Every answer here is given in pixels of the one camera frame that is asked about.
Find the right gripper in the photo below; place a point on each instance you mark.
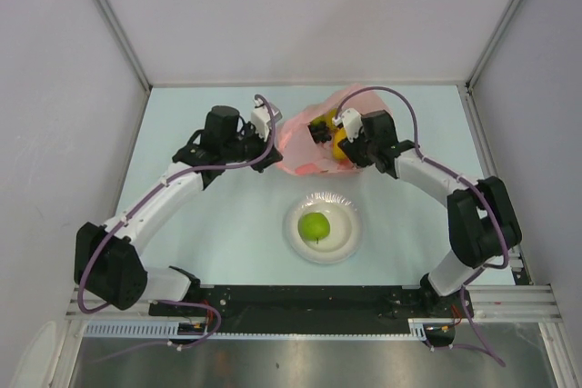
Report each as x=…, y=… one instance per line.
x=350, y=150

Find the white paper plate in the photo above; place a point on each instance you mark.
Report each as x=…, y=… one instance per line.
x=346, y=224

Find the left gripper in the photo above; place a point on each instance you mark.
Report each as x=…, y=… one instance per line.
x=262, y=144

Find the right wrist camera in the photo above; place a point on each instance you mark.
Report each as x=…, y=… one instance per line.
x=350, y=120

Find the green fake pear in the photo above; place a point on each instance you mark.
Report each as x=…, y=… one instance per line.
x=326, y=118

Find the yellow fake mango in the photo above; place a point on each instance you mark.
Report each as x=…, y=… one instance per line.
x=338, y=153

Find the dark fake grapes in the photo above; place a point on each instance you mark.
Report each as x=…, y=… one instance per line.
x=320, y=132

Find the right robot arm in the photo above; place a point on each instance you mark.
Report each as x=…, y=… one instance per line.
x=482, y=223

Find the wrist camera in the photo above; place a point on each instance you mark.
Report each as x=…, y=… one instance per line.
x=350, y=120
x=264, y=117

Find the pink plastic bag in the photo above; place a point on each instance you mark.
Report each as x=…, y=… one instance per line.
x=301, y=155

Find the green fake apple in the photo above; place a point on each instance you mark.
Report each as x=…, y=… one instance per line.
x=313, y=227

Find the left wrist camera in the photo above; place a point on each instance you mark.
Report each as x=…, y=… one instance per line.
x=264, y=117

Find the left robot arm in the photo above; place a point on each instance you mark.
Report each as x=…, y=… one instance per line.
x=109, y=269

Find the white cable duct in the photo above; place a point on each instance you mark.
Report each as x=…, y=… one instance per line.
x=166, y=330

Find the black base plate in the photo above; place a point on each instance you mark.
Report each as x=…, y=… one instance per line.
x=327, y=310

